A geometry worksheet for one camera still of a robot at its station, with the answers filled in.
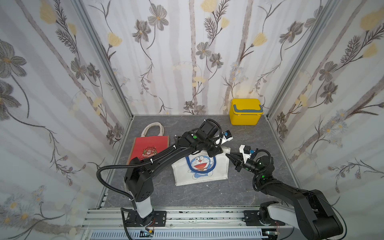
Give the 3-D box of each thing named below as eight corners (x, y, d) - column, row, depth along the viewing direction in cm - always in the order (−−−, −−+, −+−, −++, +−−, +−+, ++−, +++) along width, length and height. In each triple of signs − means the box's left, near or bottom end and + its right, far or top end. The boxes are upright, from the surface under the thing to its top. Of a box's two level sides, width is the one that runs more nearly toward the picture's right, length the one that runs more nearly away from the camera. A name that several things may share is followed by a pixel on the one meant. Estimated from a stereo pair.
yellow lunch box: (231, 127, 116) (235, 112, 104) (228, 112, 127) (231, 97, 115) (257, 127, 116) (265, 113, 104) (252, 112, 127) (258, 97, 115)
